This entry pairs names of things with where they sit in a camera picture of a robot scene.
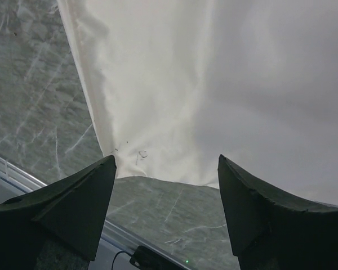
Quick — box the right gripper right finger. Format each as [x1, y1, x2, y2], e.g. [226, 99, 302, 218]
[218, 155, 338, 269]

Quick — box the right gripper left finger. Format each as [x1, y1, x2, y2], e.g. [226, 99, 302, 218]
[0, 155, 117, 269]

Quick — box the cream satin pillowcase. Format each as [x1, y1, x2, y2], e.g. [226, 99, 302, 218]
[58, 1, 338, 205]

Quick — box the aluminium front mounting rail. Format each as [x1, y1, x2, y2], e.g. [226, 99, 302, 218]
[0, 157, 189, 269]

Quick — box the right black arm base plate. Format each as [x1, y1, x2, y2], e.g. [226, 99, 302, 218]
[112, 245, 166, 268]

